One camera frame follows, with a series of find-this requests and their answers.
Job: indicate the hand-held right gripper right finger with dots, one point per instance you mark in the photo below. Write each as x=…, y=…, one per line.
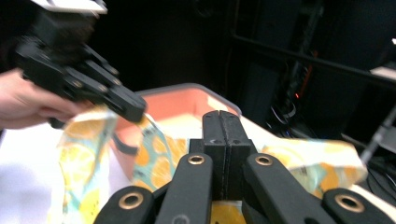
x=236, y=149

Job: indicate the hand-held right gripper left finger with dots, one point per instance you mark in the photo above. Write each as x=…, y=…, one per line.
x=214, y=146

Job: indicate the pink bin with grey rim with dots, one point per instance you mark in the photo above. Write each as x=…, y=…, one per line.
x=174, y=102

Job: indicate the orange slice print cloth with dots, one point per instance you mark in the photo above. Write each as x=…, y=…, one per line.
x=84, y=155

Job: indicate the grey metal stand pole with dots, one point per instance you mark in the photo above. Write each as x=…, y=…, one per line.
x=378, y=135

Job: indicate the black metal frame bar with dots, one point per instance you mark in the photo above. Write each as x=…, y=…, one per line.
x=311, y=60

